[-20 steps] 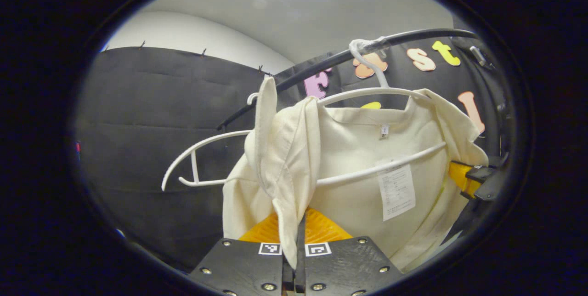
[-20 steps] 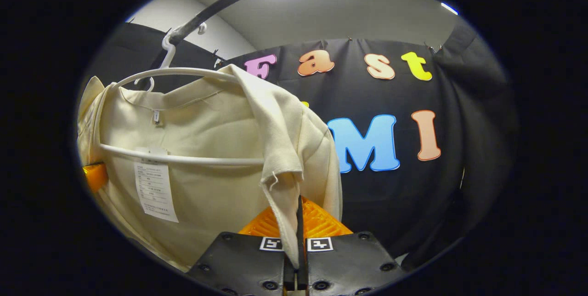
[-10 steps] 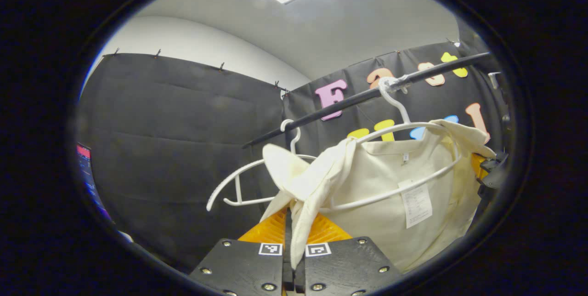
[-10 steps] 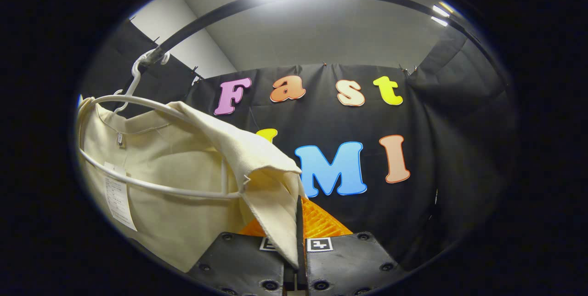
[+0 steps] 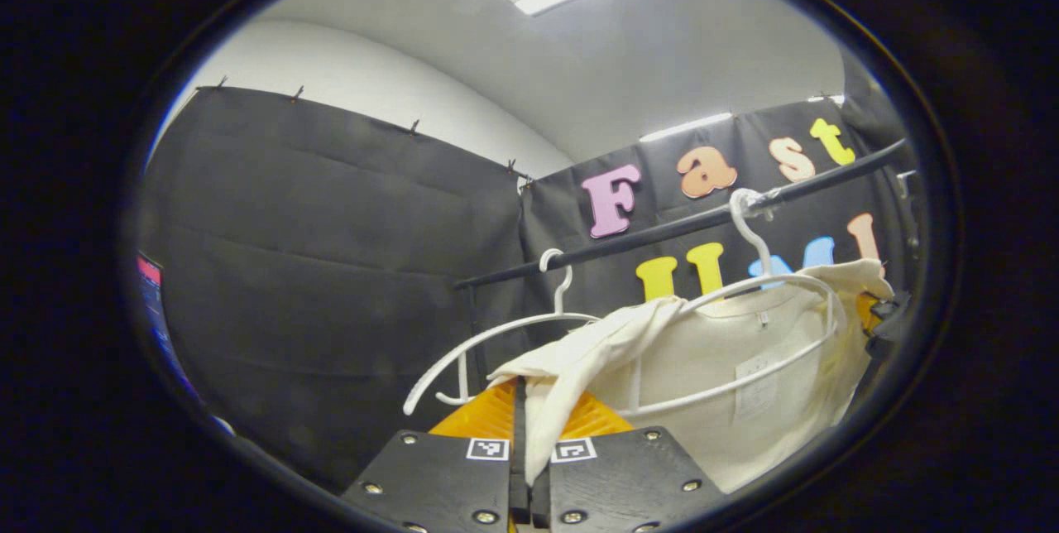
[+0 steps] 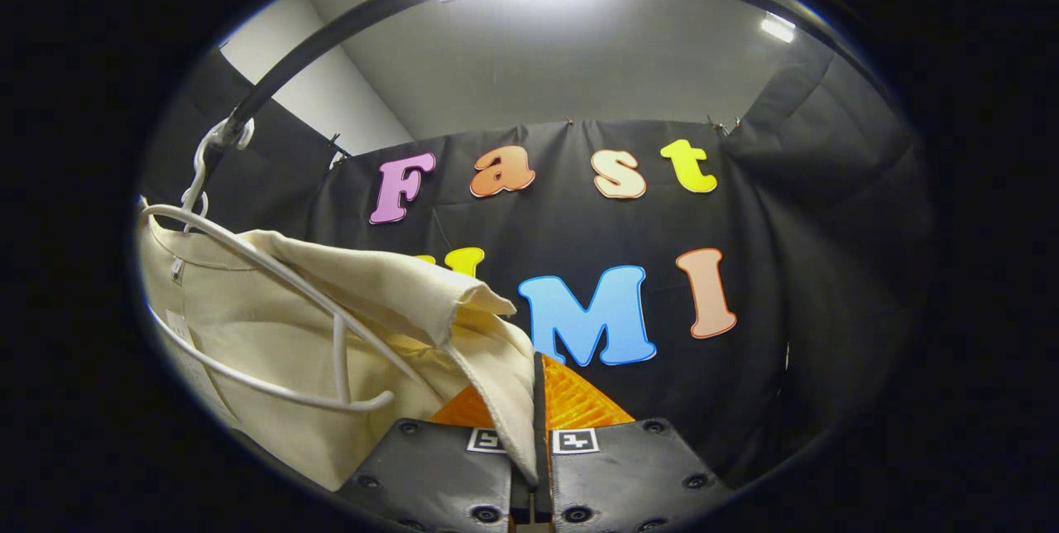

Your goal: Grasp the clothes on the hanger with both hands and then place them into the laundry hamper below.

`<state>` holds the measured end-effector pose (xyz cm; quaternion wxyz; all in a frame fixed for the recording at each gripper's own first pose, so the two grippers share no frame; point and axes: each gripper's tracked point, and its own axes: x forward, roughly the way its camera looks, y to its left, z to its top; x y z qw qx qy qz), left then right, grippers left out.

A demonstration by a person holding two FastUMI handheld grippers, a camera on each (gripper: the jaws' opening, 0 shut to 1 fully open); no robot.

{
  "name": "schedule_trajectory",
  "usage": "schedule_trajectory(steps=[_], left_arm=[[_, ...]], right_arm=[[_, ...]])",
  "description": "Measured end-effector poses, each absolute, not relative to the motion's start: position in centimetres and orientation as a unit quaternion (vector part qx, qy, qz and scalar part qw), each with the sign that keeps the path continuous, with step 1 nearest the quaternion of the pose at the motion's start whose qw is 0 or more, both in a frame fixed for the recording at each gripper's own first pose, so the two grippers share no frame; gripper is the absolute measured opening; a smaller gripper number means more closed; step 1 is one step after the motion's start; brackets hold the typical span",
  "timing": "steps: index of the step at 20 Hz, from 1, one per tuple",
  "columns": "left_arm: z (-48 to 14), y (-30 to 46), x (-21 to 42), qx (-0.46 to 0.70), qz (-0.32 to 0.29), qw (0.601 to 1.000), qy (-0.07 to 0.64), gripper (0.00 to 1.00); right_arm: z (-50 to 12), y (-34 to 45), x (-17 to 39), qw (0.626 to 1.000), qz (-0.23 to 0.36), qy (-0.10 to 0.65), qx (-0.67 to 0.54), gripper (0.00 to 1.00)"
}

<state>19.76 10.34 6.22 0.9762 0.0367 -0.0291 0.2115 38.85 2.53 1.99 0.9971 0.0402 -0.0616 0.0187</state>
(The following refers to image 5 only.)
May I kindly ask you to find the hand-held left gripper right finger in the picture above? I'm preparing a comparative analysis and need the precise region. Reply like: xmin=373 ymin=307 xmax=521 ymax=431
xmin=529 ymin=388 xmax=729 ymax=533

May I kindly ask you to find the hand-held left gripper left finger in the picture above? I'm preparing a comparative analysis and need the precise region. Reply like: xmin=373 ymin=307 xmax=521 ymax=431
xmin=342 ymin=378 xmax=530 ymax=533

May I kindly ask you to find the cream shirt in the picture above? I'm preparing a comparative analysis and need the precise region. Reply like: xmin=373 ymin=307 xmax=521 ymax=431
xmin=488 ymin=258 xmax=894 ymax=494

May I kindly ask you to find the white plastic hanger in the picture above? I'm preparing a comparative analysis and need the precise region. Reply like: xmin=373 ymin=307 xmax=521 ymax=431
xmin=616 ymin=188 xmax=846 ymax=418
xmin=403 ymin=248 xmax=601 ymax=416

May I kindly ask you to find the black clothes rack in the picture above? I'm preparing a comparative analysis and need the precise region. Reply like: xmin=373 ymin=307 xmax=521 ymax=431
xmin=453 ymin=138 xmax=921 ymax=352

